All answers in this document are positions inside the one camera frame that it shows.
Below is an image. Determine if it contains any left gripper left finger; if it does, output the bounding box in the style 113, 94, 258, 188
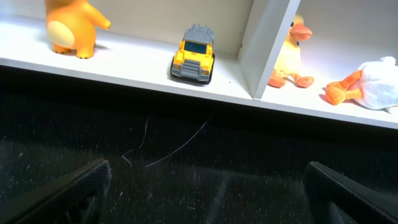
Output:
0, 157, 113, 224

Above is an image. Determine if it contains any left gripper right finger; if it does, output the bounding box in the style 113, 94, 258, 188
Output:
302, 161, 398, 224

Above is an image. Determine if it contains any yellow rubber duck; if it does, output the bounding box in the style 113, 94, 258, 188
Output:
44, 0, 112, 60

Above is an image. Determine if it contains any grey and yellow toy truck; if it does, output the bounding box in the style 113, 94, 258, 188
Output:
170, 24, 216, 85

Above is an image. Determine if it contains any white plush duck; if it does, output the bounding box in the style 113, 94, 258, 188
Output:
325, 55, 398, 114

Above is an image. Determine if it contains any white shelf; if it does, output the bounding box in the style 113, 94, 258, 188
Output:
0, 0, 398, 130

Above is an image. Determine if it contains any yellow plush duck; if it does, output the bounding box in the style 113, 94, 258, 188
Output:
267, 14, 315, 89

